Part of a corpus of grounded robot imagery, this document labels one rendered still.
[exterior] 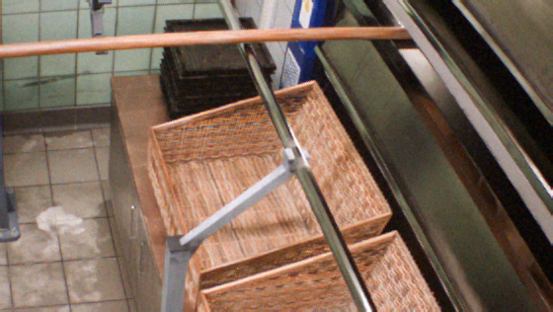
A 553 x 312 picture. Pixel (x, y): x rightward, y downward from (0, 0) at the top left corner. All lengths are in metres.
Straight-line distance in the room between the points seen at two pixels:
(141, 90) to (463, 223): 1.31
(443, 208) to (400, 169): 0.20
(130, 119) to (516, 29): 1.43
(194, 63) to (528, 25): 1.20
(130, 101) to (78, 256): 0.62
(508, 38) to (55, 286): 1.86
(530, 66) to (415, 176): 0.56
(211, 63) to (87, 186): 0.98
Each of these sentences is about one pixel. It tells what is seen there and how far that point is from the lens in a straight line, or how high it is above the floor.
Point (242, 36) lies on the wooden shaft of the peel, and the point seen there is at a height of 1.20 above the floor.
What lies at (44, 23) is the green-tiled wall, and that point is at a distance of 3.28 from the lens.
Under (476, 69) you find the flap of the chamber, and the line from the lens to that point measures 1.63.
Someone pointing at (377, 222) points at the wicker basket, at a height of 0.83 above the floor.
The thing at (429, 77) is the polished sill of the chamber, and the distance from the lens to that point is 1.99.
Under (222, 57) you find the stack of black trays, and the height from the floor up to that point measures 0.83.
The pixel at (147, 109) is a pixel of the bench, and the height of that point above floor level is 0.58.
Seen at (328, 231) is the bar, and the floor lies 1.17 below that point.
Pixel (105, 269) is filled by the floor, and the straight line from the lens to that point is 3.00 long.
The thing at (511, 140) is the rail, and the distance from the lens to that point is 1.41.
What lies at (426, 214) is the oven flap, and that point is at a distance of 1.95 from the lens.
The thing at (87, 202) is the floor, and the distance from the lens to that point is 3.23.
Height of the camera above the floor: 2.22
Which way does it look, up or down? 39 degrees down
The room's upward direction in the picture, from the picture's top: 11 degrees clockwise
